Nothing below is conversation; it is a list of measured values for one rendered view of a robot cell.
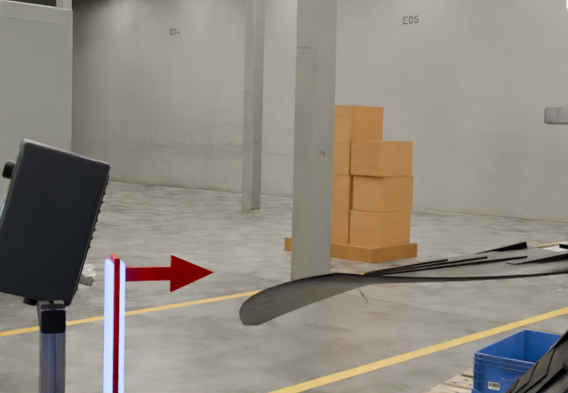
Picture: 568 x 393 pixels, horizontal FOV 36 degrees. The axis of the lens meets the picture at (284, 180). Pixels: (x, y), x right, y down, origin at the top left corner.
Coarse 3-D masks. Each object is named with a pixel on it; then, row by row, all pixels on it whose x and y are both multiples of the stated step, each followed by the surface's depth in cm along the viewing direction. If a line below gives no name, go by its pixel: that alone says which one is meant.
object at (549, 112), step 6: (546, 108) 65; (552, 108) 63; (558, 108) 63; (564, 108) 62; (546, 114) 64; (552, 114) 63; (558, 114) 63; (564, 114) 62; (546, 120) 64; (552, 120) 63; (558, 120) 63; (564, 120) 62
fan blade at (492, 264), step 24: (432, 264) 61; (456, 264) 60; (480, 264) 60; (504, 264) 59; (528, 264) 59; (552, 264) 59; (288, 288) 53; (312, 288) 54; (336, 288) 58; (240, 312) 63; (264, 312) 65; (288, 312) 70
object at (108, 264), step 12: (108, 264) 53; (108, 276) 53; (108, 288) 53; (108, 300) 53; (108, 312) 53; (108, 324) 53; (108, 336) 53; (108, 348) 53; (108, 360) 53; (108, 372) 53; (108, 384) 53
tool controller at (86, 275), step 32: (32, 160) 107; (64, 160) 108; (96, 160) 110; (32, 192) 107; (64, 192) 108; (96, 192) 110; (0, 224) 107; (32, 224) 108; (64, 224) 109; (0, 256) 107; (32, 256) 108; (64, 256) 109; (0, 288) 107; (32, 288) 108; (64, 288) 109
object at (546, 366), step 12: (564, 336) 77; (552, 348) 79; (564, 348) 76; (540, 360) 80; (552, 360) 76; (564, 360) 74; (528, 372) 80; (540, 372) 76; (552, 372) 73; (564, 372) 72; (516, 384) 80; (528, 384) 77; (540, 384) 74; (552, 384) 72; (564, 384) 71
